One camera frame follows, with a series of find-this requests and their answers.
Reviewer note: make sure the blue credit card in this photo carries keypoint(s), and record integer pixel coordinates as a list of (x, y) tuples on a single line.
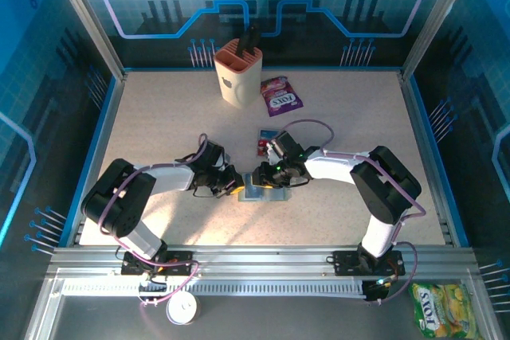
[(266, 134), (252, 192)]

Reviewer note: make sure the clear zip plastic bag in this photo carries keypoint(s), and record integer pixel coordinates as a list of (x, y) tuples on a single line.
[(281, 195)]

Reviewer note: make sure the clear acrylic card stand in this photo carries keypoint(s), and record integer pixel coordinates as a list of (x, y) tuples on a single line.
[(256, 143)]

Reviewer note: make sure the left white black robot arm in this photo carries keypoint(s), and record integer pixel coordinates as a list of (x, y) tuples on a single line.
[(167, 176)]

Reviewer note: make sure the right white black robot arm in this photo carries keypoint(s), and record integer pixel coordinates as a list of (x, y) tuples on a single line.
[(330, 165)]

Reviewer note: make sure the purple Fox's candy bag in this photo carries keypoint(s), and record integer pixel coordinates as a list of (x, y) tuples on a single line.
[(281, 99)]

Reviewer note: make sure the beige knife block orange top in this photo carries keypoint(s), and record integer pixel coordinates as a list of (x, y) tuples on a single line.
[(239, 85)]

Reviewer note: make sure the white round lid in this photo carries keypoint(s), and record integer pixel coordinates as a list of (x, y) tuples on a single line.
[(181, 308)]

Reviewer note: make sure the yellow green Fox's candy bag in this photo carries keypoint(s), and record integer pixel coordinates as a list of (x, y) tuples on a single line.
[(442, 310)]

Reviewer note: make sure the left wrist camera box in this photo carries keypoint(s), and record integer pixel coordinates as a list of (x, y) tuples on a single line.
[(215, 155)]

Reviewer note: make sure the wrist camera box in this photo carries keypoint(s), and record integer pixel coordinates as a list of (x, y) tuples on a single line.
[(215, 155), (285, 144)]

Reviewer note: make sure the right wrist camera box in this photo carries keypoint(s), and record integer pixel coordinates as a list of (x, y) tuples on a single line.
[(285, 144)]

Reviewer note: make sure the aluminium mounting rail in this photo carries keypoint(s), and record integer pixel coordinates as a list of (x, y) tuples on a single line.
[(259, 260)]

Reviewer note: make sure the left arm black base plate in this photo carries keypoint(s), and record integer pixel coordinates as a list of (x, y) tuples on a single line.
[(181, 262)]

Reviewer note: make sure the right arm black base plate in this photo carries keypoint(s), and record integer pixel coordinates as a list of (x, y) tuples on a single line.
[(346, 263)]

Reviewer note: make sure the left aluminium side rail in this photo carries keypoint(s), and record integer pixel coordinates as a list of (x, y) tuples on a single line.
[(109, 117)]

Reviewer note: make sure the aluminium side rail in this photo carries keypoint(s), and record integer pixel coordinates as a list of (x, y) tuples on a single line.
[(417, 117), (109, 117)]

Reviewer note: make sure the right aluminium side rail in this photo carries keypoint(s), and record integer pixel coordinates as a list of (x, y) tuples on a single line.
[(417, 117)]

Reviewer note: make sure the left aluminium frame post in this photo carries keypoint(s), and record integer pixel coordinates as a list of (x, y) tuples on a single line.
[(91, 25)]

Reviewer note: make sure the aluminium frame post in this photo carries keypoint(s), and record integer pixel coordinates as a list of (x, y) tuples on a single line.
[(436, 17), (91, 25)]

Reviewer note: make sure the right aluminium frame post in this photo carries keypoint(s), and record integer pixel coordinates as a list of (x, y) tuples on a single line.
[(436, 17)]

